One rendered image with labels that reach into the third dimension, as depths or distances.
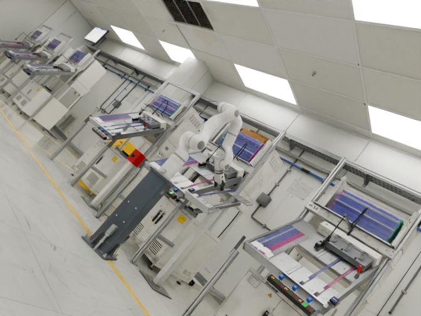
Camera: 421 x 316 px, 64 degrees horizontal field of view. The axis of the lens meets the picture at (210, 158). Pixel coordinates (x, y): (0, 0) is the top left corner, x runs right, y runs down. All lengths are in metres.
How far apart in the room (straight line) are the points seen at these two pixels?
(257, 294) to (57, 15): 9.95
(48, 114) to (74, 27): 4.73
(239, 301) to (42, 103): 5.56
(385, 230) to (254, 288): 1.07
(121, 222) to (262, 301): 1.18
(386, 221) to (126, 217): 1.94
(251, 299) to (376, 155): 2.93
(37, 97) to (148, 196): 4.96
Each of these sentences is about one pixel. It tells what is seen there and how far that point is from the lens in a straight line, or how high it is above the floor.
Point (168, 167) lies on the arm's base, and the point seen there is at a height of 0.78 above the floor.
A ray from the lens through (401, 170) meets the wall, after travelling 4.87.
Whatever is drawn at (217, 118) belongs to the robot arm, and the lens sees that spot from 2.68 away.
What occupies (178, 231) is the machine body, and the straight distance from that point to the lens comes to 3.28.
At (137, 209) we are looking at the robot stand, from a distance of 2.53.
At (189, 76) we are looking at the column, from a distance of 6.64.
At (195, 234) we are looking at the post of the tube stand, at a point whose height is 0.52.
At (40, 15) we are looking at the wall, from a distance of 11.24.
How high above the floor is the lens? 0.62
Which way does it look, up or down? 9 degrees up
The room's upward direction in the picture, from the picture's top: 41 degrees clockwise
